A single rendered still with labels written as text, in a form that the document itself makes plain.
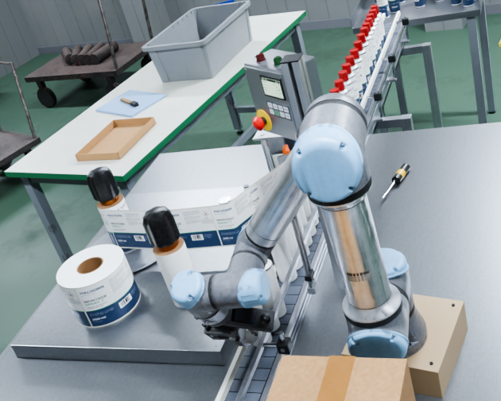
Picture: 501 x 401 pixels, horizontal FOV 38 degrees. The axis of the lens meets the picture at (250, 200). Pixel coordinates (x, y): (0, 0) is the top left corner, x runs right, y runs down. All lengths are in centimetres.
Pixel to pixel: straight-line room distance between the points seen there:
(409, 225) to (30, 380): 117
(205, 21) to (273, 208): 299
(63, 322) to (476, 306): 115
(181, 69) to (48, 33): 495
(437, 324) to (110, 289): 88
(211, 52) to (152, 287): 191
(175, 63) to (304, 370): 272
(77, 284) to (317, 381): 90
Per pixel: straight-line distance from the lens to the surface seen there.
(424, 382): 165
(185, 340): 192
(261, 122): 181
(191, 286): 146
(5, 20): 868
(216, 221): 210
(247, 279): 143
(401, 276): 153
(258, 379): 174
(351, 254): 131
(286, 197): 142
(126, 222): 225
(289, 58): 168
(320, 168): 118
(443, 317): 173
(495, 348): 177
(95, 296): 204
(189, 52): 380
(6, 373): 221
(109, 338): 204
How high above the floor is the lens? 206
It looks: 29 degrees down
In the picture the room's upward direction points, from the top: 17 degrees counter-clockwise
